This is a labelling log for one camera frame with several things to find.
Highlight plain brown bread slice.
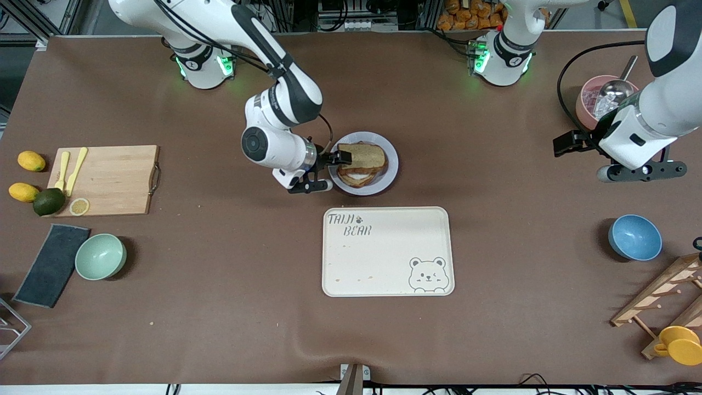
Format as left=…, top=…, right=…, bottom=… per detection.
left=336, top=143, right=388, bottom=172

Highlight green avocado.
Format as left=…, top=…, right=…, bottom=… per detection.
left=33, top=188, right=66, bottom=217

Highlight toast with fried egg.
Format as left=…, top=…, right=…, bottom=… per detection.
left=336, top=165, right=386, bottom=188

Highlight metal scoop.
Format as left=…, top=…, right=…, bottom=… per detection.
left=593, top=55, right=638, bottom=119

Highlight yellow lemon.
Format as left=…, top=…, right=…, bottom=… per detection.
left=8, top=183, right=41, bottom=203
left=18, top=151, right=46, bottom=172

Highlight dark grey cloth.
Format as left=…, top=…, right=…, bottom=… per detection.
left=12, top=224, right=91, bottom=308

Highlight lavender round plate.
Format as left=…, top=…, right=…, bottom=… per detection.
left=327, top=132, right=399, bottom=196

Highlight yellow plastic fork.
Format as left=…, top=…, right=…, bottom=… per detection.
left=55, top=151, right=71, bottom=191

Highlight aluminium frame post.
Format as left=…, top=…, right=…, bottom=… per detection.
left=0, top=0, right=83, bottom=51

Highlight cream bear print tray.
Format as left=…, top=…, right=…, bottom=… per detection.
left=321, top=206, right=455, bottom=297

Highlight yellow plastic knife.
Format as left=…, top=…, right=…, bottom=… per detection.
left=66, top=147, right=88, bottom=196

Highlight wooden cutting board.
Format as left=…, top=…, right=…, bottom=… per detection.
left=47, top=145, right=162, bottom=218

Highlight wooden peg rack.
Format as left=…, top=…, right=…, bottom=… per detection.
left=610, top=252, right=702, bottom=360

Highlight yellow cup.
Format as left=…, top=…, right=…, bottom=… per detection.
left=654, top=326, right=702, bottom=366

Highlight grey wire rack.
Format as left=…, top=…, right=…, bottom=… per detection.
left=0, top=296, right=32, bottom=361

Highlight pink bowl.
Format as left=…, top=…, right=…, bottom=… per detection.
left=576, top=75, right=642, bottom=131

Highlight mint green bowl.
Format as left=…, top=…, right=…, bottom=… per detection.
left=75, top=234, right=127, bottom=281

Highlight blue bowl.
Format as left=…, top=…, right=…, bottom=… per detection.
left=608, top=214, right=663, bottom=261

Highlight orange snack packs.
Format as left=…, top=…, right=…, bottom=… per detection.
left=437, top=0, right=506, bottom=31

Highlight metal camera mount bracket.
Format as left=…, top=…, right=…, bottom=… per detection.
left=336, top=363, right=371, bottom=395

